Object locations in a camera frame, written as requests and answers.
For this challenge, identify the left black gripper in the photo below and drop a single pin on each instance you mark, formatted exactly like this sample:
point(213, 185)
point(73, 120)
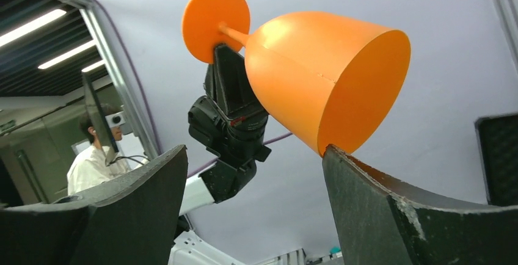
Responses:
point(234, 141)

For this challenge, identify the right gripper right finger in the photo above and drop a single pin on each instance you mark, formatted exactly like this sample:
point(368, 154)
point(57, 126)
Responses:
point(383, 220)

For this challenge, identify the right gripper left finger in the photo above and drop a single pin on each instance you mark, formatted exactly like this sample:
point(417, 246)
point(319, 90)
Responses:
point(128, 220)

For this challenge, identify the orange plastic wine glass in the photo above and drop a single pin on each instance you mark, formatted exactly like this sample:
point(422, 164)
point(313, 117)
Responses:
point(329, 79)

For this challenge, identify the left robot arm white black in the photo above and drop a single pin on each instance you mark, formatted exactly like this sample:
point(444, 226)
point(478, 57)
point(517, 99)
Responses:
point(219, 182)

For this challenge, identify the teal small object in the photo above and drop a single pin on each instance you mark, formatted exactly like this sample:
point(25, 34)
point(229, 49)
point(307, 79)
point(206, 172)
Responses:
point(334, 250)

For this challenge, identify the person in white shirt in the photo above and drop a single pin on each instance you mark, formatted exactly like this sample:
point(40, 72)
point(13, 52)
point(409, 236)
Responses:
point(89, 167)

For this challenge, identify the black poker chip case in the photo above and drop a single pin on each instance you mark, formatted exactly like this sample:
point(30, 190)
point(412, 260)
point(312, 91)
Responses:
point(497, 143)

